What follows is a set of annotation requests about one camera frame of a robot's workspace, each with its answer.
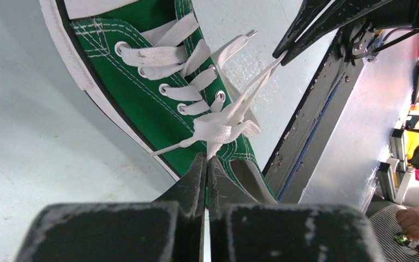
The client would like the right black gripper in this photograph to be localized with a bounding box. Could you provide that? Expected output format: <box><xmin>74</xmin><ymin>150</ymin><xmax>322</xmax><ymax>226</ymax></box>
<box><xmin>272</xmin><ymin>0</ymin><xmax>419</xmax><ymax>66</ymax></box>

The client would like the yellow object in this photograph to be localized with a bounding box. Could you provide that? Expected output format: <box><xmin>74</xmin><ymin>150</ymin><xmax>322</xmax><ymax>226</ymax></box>
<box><xmin>406</xmin><ymin>130</ymin><xmax>419</xmax><ymax>160</ymax></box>

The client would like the green canvas sneaker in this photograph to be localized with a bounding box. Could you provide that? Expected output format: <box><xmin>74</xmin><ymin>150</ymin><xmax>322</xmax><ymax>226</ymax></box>
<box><xmin>40</xmin><ymin>1</ymin><xmax>280</xmax><ymax>203</ymax></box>

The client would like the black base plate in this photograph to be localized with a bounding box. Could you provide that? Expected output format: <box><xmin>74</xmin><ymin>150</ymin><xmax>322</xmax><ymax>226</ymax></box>
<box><xmin>263</xmin><ymin>21</ymin><xmax>372</xmax><ymax>203</ymax></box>

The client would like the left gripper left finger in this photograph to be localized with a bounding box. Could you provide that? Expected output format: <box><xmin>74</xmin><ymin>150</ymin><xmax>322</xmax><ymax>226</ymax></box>
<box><xmin>16</xmin><ymin>153</ymin><xmax>207</xmax><ymax>261</ymax></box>

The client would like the white shoelace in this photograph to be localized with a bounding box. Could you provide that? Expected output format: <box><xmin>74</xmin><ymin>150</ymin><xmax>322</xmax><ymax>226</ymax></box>
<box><xmin>113</xmin><ymin>13</ymin><xmax>288</xmax><ymax>162</ymax></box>

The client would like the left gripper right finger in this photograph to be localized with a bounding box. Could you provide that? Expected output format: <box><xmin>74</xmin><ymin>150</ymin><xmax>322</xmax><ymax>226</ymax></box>
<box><xmin>207</xmin><ymin>158</ymin><xmax>385</xmax><ymax>261</ymax></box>

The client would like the striped grey shirt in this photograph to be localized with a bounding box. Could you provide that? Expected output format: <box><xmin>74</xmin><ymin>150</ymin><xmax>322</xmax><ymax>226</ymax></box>
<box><xmin>366</xmin><ymin>201</ymin><xmax>419</xmax><ymax>261</ymax></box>

